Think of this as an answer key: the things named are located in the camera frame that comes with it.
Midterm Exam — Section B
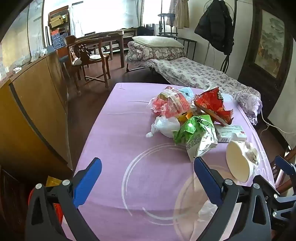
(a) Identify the white printed paper cup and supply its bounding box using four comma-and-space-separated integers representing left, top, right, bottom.
225, 140, 259, 183

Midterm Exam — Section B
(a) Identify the folded floral quilt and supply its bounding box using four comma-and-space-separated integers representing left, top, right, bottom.
127, 41, 186, 62

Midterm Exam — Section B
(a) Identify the blue face mask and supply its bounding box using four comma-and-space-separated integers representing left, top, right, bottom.
179, 87, 195, 100

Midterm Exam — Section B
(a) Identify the white plastic bag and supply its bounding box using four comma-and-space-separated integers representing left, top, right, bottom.
146, 115, 181, 139

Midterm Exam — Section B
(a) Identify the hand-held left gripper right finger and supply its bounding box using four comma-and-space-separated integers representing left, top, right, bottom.
194, 157, 272, 241

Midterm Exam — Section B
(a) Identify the cream pillow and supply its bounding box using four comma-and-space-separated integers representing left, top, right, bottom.
132, 35, 184, 49

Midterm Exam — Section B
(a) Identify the yellow packet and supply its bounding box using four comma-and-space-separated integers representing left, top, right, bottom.
46, 176, 63, 187

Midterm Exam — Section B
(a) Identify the shelf with boxes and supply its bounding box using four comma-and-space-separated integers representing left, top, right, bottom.
47, 8, 71, 50

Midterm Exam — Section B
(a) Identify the brown wooden chair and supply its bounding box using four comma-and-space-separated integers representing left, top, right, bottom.
269, 145, 296, 195

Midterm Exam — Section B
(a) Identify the brown wooden cabinet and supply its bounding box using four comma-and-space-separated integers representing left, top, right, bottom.
0, 50, 74, 172

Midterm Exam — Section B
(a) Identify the clear plastic wrap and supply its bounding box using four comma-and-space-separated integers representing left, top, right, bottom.
198, 201, 220, 224

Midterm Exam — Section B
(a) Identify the black metal coat stand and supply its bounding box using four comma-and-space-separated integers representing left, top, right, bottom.
207, 0, 238, 74

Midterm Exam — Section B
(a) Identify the wooden table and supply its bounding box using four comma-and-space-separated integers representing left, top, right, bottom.
76, 30, 125, 69

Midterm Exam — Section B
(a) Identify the clear plastic bag red print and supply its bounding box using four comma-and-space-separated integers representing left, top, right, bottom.
148, 86, 197, 118

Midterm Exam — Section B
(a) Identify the white packet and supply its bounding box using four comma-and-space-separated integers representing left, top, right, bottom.
215, 125, 247, 143

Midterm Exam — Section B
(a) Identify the wooden armchair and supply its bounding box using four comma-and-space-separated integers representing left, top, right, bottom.
63, 35, 111, 96

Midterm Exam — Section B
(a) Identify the purple floral quilt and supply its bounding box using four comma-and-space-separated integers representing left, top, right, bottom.
232, 89, 263, 126

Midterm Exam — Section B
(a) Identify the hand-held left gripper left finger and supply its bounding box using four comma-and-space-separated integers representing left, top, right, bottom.
24, 157, 102, 241

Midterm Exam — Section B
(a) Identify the red plastic bin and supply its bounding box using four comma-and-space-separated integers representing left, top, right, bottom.
27, 188, 64, 224

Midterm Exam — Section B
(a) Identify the small black stand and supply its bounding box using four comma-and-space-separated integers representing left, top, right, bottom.
158, 13, 178, 36

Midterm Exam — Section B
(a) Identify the purple tablecloth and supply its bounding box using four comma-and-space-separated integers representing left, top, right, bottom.
69, 82, 277, 241

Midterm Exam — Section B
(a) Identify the floral bed sheet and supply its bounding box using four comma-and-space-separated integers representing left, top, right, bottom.
148, 57, 255, 102

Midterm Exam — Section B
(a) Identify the white cable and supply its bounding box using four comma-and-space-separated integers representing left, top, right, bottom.
260, 111, 294, 139

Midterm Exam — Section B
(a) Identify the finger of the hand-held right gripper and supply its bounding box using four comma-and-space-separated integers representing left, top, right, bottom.
253, 176, 296, 204
275, 156, 296, 178

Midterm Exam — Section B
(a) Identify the green snack packet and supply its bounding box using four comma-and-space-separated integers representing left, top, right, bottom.
173, 115, 218, 163

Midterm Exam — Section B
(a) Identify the dark wooden panel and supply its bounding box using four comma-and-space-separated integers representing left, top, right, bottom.
238, 0, 294, 112

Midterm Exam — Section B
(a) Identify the beige hanging garment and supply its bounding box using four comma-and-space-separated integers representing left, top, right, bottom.
173, 0, 190, 29

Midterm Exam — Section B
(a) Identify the framed landscape painting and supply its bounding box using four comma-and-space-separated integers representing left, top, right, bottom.
252, 8, 288, 79

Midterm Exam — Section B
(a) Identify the red snack bag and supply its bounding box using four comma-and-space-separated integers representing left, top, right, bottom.
194, 85, 234, 126

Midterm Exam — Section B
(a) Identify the black jacket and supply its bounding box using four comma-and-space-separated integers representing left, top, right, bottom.
194, 0, 234, 55

